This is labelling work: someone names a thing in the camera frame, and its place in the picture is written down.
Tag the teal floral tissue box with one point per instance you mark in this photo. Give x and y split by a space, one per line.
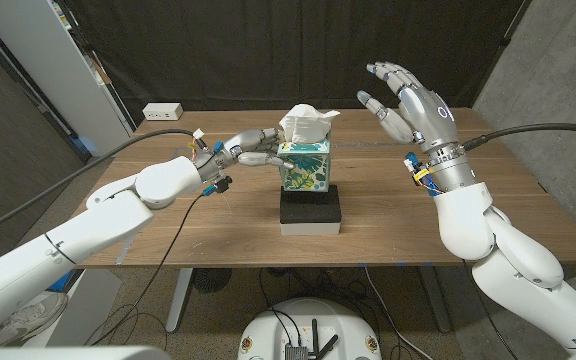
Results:
308 172

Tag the black backdrop curtain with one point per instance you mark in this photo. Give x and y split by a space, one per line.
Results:
293 50

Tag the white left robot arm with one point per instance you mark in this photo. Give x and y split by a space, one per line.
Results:
93 225

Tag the white table leg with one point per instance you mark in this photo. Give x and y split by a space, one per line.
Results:
180 295

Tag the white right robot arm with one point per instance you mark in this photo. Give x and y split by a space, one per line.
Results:
518 270

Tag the black round fan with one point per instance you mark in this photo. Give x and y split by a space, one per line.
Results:
210 279

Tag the backdrop stand pole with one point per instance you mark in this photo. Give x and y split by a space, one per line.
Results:
505 41
118 102

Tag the white robot torso base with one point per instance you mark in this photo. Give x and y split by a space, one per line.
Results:
328 320

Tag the white cabinet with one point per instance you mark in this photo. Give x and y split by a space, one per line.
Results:
53 65

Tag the white sneaker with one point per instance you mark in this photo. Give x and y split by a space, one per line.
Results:
28 320

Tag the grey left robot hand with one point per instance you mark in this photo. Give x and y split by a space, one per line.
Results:
228 152

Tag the white power strip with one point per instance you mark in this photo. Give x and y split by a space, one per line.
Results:
162 111

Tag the black router device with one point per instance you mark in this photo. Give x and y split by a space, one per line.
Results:
296 352

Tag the black antenna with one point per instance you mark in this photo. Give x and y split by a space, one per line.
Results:
314 335
329 346

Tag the black box with white base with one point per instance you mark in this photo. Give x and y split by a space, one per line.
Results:
310 210

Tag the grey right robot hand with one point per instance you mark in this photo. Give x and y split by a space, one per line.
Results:
428 120

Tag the grey table leg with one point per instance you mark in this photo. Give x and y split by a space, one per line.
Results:
438 305

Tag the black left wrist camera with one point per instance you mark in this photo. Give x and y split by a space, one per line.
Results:
222 185

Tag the white tissue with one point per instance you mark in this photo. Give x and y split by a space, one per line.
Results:
308 125

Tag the white platform with blue pads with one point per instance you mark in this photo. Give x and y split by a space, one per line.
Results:
93 305

